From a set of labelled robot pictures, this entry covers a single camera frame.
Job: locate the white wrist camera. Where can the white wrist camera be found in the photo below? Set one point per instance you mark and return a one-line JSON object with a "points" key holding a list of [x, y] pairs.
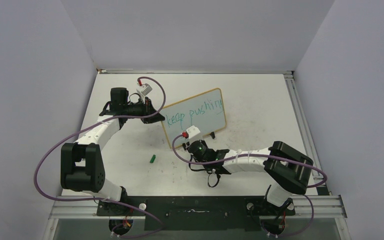
{"points": [[192, 134], [143, 90]]}

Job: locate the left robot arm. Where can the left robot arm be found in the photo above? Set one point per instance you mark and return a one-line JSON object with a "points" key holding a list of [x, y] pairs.
{"points": [[82, 167]]}

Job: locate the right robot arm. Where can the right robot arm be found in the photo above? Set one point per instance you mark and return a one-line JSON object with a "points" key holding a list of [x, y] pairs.
{"points": [[283, 163]]}

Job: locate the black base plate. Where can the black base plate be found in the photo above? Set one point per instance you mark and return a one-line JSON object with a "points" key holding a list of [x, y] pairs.
{"points": [[202, 221]]}

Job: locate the back aluminium rail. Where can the back aluminium rail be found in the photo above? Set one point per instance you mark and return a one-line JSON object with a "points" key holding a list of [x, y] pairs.
{"points": [[137, 71]]}

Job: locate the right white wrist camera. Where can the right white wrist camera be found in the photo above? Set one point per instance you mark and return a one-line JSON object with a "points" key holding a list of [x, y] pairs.
{"points": [[192, 134]]}

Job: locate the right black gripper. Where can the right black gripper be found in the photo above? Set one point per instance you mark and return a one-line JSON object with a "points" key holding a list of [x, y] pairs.
{"points": [[203, 140]]}

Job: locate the green marker cap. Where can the green marker cap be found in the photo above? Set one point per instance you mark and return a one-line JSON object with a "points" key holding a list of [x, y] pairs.
{"points": [[152, 158]]}

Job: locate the yellow framed whiteboard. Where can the yellow framed whiteboard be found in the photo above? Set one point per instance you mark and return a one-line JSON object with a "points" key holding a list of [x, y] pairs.
{"points": [[205, 111]]}

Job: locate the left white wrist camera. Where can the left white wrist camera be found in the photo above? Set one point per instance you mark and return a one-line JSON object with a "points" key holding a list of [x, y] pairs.
{"points": [[143, 90]]}

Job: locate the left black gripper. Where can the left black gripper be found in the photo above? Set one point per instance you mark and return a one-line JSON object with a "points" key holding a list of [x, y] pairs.
{"points": [[147, 109]]}

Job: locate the right aluminium rail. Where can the right aluminium rail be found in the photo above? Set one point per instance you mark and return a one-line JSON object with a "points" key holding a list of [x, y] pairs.
{"points": [[304, 128]]}

